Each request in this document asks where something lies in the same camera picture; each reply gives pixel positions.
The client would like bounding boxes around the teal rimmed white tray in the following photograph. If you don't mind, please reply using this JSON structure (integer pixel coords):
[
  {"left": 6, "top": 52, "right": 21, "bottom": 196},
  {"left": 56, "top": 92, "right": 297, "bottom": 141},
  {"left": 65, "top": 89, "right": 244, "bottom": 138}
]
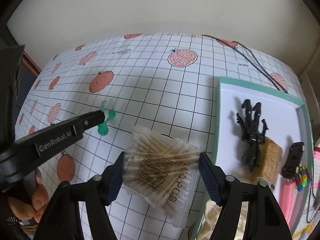
[{"left": 207, "top": 77, "right": 313, "bottom": 236}]

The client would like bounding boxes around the colourful building block toy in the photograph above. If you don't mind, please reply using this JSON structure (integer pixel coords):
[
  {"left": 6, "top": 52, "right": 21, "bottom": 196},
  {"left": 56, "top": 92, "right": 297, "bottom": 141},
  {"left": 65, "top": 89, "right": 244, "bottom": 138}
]
[{"left": 294, "top": 165, "right": 312, "bottom": 192}]

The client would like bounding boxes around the black toy car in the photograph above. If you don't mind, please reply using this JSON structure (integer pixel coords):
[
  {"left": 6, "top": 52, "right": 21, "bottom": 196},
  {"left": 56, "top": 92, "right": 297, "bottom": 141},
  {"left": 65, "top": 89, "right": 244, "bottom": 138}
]
[{"left": 281, "top": 142, "right": 304, "bottom": 179}]

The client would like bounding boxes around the cracker snack packet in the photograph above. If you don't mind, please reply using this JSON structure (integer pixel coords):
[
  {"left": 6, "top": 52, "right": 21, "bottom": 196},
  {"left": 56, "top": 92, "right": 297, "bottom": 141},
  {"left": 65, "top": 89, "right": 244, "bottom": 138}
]
[{"left": 253, "top": 137, "right": 283, "bottom": 191}]

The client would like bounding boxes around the black toy hand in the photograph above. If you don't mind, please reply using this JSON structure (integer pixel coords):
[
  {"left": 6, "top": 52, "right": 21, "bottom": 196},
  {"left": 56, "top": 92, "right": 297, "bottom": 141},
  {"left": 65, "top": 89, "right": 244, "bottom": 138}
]
[{"left": 236, "top": 99, "right": 268, "bottom": 172}]

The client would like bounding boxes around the green plastic figure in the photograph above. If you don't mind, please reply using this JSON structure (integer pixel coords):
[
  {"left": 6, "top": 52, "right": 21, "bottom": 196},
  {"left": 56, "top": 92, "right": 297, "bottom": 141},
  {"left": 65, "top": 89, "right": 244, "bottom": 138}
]
[{"left": 98, "top": 100, "right": 116, "bottom": 136}]

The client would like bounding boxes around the fruit pattern grid tablecloth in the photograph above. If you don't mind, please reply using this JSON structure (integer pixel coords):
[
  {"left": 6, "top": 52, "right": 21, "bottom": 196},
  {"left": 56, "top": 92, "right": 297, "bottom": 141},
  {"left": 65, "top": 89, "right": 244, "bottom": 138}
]
[{"left": 13, "top": 32, "right": 307, "bottom": 240}]

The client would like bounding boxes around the cotton swab pack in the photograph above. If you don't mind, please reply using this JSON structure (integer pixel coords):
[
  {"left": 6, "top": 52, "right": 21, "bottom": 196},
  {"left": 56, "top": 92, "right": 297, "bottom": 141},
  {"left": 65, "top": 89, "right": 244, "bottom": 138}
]
[{"left": 122, "top": 125, "right": 201, "bottom": 228}]

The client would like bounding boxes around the black cable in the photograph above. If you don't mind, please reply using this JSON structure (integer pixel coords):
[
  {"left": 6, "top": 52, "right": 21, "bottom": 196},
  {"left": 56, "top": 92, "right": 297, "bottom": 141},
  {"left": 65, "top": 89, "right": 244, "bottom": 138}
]
[{"left": 201, "top": 34, "right": 320, "bottom": 223}]

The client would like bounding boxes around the pink hair roller clip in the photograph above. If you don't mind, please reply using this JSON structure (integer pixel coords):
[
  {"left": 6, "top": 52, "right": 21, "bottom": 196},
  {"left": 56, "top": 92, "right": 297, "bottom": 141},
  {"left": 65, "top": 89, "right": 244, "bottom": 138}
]
[{"left": 279, "top": 179, "right": 296, "bottom": 227}]

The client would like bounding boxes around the cream lace scrunchie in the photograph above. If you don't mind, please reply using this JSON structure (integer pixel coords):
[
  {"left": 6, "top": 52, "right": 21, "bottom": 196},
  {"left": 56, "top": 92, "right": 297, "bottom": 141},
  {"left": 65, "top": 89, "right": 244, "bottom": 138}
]
[{"left": 196, "top": 199, "right": 248, "bottom": 239}]

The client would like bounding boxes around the person's left hand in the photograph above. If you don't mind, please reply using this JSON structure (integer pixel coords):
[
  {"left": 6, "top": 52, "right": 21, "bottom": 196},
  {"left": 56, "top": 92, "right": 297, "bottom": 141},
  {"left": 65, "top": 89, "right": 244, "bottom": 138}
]
[{"left": 8, "top": 169, "right": 49, "bottom": 223}]

